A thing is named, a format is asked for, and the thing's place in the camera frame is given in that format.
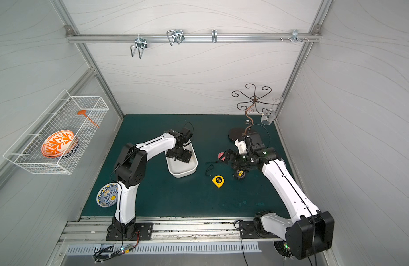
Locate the white storage box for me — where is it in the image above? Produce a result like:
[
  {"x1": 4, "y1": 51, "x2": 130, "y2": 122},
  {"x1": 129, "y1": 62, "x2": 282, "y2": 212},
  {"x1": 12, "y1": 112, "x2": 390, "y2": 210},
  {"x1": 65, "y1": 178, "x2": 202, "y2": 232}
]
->
[{"x1": 166, "y1": 144, "x2": 198, "y2": 178}]

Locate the pink tape measure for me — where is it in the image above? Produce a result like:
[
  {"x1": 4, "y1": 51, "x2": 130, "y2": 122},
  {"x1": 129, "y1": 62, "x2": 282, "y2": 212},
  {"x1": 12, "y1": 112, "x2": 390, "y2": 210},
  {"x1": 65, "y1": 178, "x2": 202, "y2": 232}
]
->
[{"x1": 218, "y1": 152, "x2": 225, "y2": 161}]

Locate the curved metal hook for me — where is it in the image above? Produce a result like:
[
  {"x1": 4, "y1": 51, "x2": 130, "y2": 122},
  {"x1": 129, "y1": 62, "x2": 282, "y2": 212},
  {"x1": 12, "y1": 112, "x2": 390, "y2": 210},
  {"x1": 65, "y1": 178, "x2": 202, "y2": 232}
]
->
[{"x1": 166, "y1": 29, "x2": 185, "y2": 46}]

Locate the clear glass cup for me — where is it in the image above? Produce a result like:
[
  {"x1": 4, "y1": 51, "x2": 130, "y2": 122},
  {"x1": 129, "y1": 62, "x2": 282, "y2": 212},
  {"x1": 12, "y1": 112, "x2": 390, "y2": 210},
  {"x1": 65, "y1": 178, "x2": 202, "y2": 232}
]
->
[{"x1": 261, "y1": 96, "x2": 284, "y2": 126}]

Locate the metal bracket hook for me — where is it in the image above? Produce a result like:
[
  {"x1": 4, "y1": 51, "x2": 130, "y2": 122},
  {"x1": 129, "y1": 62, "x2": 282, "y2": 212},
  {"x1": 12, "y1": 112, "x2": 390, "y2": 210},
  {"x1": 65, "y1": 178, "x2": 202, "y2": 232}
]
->
[{"x1": 280, "y1": 30, "x2": 309, "y2": 43}]

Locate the small metal hook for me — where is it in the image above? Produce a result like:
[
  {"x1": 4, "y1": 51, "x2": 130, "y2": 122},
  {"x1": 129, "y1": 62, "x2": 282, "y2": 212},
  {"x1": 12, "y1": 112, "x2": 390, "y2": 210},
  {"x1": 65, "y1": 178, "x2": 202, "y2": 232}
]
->
[{"x1": 211, "y1": 29, "x2": 218, "y2": 43}]

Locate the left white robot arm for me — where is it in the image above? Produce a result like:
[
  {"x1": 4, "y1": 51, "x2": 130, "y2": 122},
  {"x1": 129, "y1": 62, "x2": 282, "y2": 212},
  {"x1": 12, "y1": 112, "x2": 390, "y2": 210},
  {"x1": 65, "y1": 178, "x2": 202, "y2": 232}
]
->
[{"x1": 113, "y1": 127, "x2": 198, "y2": 226}]

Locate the black yellow tape measure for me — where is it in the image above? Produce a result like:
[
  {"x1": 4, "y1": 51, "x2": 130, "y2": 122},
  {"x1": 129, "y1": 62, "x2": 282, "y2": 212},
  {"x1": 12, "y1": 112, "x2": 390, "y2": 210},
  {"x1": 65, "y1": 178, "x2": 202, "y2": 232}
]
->
[{"x1": 233, "y1": 169, "x2": 248, "y2": 180}]

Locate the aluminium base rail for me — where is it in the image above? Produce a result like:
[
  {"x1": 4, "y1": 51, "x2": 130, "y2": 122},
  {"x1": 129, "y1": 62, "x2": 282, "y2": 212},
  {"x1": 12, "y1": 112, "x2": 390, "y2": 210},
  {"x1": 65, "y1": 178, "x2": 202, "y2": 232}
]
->
[{"x1": 58, "y1": 216, "x2": 281, "y2": 244}]

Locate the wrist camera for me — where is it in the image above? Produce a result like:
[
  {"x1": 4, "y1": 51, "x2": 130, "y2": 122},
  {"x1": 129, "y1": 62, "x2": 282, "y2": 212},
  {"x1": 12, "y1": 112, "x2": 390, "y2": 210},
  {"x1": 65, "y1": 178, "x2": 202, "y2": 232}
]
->
[
  {"x1": 181, "y1": 127, "x2": 193, "y2": 144},
  {"x1": 234, "y1": 132, "x2": 265, "y2": 155}
]

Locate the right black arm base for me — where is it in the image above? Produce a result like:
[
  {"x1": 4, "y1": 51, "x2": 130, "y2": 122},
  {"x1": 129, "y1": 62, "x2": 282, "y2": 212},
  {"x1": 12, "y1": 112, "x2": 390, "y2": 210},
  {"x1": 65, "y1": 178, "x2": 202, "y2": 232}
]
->
[{"x1": 234, "y1": 212, "x2": 292, "y2": 240}]

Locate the blue yellow patterned plate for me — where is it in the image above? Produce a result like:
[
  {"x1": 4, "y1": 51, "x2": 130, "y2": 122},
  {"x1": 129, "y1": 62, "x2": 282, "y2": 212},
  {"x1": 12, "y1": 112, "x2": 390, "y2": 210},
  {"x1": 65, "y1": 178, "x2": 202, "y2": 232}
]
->
[{"x1": 96, "y1": 182, "x2": 119, "y2": 208}]

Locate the aluminium cross rail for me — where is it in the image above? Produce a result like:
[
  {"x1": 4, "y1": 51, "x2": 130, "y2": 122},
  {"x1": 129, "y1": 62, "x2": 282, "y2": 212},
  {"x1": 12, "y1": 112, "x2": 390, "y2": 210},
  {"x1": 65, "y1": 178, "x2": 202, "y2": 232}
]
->
[{"x1": 66, "y1": 32, "x2": 323, "y2": 44}]

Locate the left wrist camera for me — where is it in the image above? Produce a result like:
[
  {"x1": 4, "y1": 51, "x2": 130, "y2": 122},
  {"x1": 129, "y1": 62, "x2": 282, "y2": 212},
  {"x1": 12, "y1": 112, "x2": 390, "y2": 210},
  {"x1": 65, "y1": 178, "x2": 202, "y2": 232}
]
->
[{"x1": 181, "y1": 127, "x2": 193, "y2": 144}]

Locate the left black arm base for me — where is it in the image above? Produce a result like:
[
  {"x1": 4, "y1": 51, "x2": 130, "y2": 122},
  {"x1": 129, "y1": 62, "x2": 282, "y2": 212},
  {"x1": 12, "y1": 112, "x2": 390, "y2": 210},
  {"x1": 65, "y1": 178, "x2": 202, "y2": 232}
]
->
[{"x1": 105, "y1": 217, "x2": 153, "y2": 241}]

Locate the double prong metal hook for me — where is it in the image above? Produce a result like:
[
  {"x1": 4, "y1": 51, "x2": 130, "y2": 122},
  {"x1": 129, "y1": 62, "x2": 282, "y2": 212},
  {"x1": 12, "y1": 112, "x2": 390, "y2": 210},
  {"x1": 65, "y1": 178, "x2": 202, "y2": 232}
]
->
[{"x1": 130, "y1": 35, "x2": 148, "y2": 59}]

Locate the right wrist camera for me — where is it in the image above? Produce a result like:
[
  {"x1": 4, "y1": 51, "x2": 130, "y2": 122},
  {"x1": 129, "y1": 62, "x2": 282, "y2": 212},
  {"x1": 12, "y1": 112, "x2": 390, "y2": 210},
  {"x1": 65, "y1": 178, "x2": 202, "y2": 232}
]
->
[{"x1": 234, "y1": 132, "x2": 265, "y2": 155}]

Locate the brown metal jewelry stand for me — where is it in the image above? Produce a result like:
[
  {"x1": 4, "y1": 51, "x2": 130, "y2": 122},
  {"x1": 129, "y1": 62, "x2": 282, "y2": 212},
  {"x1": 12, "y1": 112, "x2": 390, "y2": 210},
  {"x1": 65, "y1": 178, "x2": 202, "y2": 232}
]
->
[{"x1": 228, "y1": 83, "x2": 273, "y2": 142}]

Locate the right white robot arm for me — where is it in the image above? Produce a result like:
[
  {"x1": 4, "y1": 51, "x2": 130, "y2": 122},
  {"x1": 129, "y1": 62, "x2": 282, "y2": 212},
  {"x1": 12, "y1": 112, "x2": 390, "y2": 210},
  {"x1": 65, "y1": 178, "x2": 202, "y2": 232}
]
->
[{"x1": 218, "y1": 148, "x2": 335, "y2": 259}]

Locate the white vent grille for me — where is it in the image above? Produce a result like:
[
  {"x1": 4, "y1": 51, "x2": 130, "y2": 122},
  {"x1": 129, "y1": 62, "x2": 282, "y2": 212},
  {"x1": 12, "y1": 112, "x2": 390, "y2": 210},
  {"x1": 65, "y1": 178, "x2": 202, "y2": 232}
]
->
[{"x1": 66, "y1": 241, "x2": 262, "y2": 256}]

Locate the white wire basket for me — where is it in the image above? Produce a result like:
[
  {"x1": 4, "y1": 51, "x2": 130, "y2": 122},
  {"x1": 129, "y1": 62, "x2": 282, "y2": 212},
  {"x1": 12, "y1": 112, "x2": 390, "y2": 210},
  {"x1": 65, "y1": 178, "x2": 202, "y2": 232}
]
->
[{"x1": 3, "y1": 90, "x2": 109, "y2": 175}]

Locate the orange patterned plate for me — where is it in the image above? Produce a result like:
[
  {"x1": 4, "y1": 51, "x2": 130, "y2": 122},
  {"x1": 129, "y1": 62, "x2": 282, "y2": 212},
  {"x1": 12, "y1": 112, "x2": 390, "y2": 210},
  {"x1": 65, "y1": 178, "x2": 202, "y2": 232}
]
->
[{"x1": 41, "y1": 130, "x2": 78, "y2": 158}]

